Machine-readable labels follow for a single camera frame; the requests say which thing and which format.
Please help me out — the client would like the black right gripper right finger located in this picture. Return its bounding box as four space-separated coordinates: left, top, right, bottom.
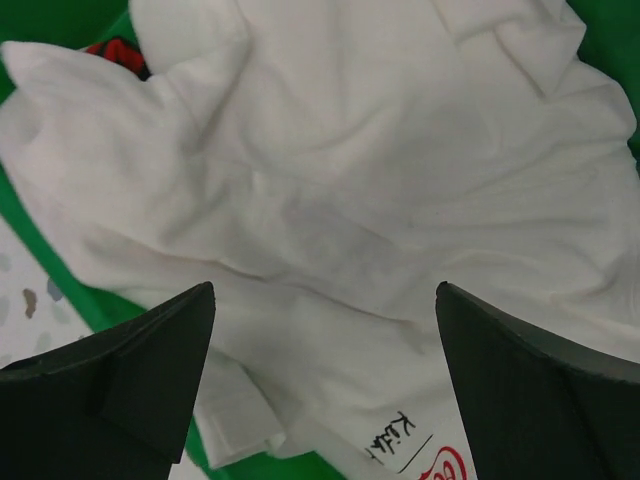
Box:
436 282 639 479

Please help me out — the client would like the red black garment in tray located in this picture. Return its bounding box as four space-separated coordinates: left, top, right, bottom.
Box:
85 36 151 81

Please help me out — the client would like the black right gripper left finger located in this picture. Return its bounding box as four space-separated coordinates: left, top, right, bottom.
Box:
1 282 215 479

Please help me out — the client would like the white t shirt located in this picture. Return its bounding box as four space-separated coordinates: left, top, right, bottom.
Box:
0 0 640 476

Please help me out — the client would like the green plastic tray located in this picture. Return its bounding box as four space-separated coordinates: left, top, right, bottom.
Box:
0 0 640 480

